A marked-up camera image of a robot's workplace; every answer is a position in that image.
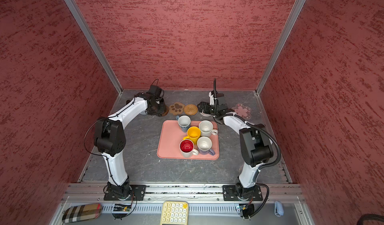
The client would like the white mug purple handle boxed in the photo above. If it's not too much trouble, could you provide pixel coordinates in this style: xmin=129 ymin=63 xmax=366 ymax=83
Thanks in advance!
xmin=197 ymin=137 xmax=216 ymax=156

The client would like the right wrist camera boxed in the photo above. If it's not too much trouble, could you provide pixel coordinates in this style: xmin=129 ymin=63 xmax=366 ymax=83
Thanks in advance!
xmin=209 ymin=91 xmax=226 ymax=106

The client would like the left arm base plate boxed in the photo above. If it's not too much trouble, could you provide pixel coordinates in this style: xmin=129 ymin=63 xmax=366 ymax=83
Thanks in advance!
xmin=104 ymin=185 xmax=147 ymax=202

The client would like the pink plastic tray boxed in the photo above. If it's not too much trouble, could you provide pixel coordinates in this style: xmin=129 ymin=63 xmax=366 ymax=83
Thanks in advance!
xmin=157 ymin=120 xmax=220 ymax=160

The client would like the red interior white mug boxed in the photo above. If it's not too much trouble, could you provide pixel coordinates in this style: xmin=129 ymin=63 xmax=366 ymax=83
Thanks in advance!
xmin=179 ymin=139 xmax=199 ymax=158

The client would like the dark brown round coaster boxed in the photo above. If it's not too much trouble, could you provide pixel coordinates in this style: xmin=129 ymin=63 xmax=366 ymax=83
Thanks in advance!
xmin=162 ymin=106 xmax=169 ymax=117

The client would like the woven tan round coaster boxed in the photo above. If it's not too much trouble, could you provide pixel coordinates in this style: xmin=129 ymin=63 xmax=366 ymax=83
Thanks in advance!
xmin=184 ymin=104 xmax=198 ymax=116

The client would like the yellow mug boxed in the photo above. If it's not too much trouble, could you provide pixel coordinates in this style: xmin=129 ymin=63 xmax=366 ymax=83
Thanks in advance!
xmin=183 ymin=127 xmax=201 ymax=145

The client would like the aluminium front rail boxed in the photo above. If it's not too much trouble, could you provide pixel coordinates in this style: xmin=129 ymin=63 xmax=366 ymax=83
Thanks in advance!
xmin=61 ymin=182 xmax=306 ymax=204

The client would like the yellow calculator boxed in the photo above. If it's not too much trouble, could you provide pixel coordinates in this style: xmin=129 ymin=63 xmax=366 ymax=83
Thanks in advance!
xmin=160 ymin=201 xmax=189 ymax=225

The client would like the plaid glasses case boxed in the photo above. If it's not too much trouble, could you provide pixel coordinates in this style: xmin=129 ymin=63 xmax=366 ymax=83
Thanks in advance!
xmin=62 ymin=204 xmax=102 ymax=224

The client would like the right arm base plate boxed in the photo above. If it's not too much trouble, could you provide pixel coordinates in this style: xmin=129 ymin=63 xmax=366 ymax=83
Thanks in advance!
xmin=222 ymin=183 xmax=263 ymax=202

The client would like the light blue patterned mug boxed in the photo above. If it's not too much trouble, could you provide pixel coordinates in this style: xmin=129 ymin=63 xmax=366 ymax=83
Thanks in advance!
xmin=176 ymin=116 xmax=191 ymax=133

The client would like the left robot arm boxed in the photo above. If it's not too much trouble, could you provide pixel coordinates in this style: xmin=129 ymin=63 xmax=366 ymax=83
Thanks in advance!
xmin=94 ymin=93 xmax=168 ymax=200

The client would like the pink flower coaster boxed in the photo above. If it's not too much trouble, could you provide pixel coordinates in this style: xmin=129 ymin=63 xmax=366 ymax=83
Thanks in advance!
xmin=232 ymin=104 xmax=252 ymax=120

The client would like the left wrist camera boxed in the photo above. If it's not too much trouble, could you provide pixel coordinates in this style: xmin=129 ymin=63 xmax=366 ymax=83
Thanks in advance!
xmin=147 ymin=85 xmax=164 ymax=100

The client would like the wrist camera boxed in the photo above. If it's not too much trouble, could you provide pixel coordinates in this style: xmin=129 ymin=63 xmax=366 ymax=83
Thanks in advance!
xmin=147 ymin=85 xmax=164 ymax=100
xmin=209 ymin=91 xmax=226 ymax=106

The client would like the light blue small device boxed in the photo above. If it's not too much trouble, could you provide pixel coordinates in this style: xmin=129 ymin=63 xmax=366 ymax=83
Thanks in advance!
xmin=274 ymin=201 xmax=285 ymax=217

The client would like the brown paw print coaster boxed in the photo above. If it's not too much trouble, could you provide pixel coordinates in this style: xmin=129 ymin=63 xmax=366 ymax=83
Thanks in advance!
xmin=169 ymin=102 xmax=185 ymax=116

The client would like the black corrugated cable hose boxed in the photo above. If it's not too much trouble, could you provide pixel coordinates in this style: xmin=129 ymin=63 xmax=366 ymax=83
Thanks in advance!
xmin=212 ymin=78 xmax=282 ymax=218

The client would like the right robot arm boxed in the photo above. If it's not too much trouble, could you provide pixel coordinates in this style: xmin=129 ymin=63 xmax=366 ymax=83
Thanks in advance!
xmin=197 ymin=102 xmax=274 ymax=192

